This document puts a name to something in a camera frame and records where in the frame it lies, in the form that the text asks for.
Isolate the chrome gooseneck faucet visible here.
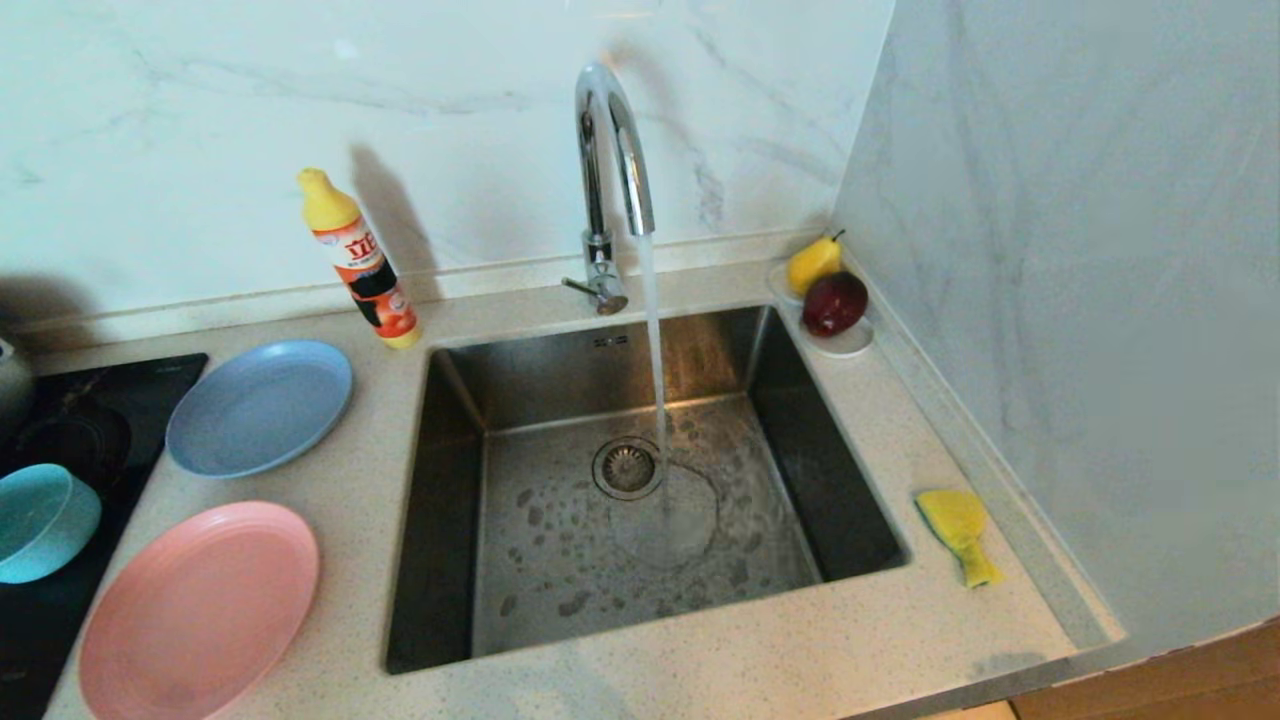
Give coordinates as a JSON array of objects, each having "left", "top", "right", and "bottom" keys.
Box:
[{"left": 562, "top": 62, "right": 657, "bottom": 316}]

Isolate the yellow-capped orange dish soap bottle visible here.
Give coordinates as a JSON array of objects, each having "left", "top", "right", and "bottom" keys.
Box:
[{"left": 298, "top": 167, "right": 424, "bottom": 350}]

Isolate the yellow green sponge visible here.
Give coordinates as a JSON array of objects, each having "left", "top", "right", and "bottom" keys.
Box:
[{"left": 914, "top": 489, "right": 1004, "bottom": 591}]

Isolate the teal plastic bowl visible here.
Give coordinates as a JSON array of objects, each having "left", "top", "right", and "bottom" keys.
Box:
[{"left": 0, "top": 463, "right": 103, "bottom": 585}]

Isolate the stainless steel sink basin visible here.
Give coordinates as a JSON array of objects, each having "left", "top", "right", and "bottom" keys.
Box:
[{"left": 383, "top": 303, "right": 912, "bottom": 676}]

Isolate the yellow pear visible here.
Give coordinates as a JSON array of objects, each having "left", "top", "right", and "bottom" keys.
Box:
[{"left": 787, "top": 229, "right": 847, "bottom": 297}]

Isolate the dark red apple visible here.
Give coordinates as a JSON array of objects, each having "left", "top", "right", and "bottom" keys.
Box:
[{"left": 802, "top": 270, "right": 870, "bottom": 338}]

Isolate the blue plastic plate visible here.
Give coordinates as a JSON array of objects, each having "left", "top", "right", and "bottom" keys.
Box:
[{"left": 165, "top": 339, "right": 354, "bottom": 479}]

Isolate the black induction cooktop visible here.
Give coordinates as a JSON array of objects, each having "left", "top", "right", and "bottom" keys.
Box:
[{"left": 0, "top": 352, "right": 210, "bottom": 720}]

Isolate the pink plastic plate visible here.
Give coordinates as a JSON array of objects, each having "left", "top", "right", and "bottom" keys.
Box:
[{"left": 78, "top": 500, "right": 322, "bottom": 720}]

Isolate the wooden cabinet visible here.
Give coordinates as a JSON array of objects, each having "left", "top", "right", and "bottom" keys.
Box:
[{"left": 1010, "top": 620, "right": 1280, "bottom": 720}]

